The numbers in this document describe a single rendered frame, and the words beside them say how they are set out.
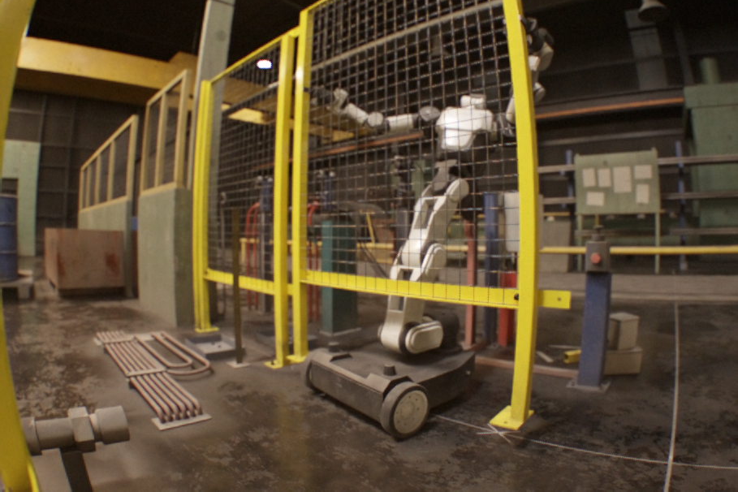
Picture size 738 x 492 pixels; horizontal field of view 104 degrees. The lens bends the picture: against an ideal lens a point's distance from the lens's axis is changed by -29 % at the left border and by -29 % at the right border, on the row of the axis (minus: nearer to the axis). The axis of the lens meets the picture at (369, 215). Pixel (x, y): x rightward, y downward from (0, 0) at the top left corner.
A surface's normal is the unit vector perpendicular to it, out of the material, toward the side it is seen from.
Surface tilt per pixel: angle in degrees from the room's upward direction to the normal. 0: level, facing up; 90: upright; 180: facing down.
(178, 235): 90
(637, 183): 90
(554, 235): 94
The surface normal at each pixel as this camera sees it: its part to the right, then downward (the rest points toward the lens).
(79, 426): 0.64, -0.52
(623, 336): 0.10, -0.04
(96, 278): 0.77, -0.02
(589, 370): -0.67, -0.03
